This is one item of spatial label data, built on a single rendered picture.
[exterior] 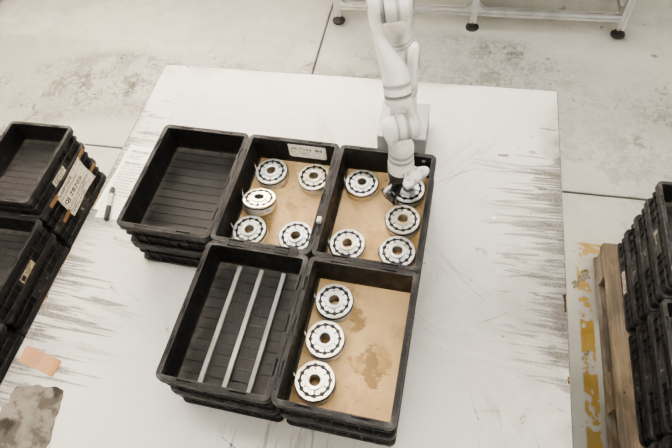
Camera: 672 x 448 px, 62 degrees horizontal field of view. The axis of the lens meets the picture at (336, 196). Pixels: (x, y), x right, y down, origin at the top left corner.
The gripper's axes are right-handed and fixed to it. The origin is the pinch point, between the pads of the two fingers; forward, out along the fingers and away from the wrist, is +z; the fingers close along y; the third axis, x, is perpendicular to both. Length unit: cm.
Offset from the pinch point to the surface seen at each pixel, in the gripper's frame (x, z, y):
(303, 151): -32.0, -3.6, 12.1
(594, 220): 30, 85, -96
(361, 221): -2.4, 2.5, 13.9
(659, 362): 82, 47, -37
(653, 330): 75, 47, -46
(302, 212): -17.5, 2.5, 25.0
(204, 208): -41, 3, 47
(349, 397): 34, 3, 51
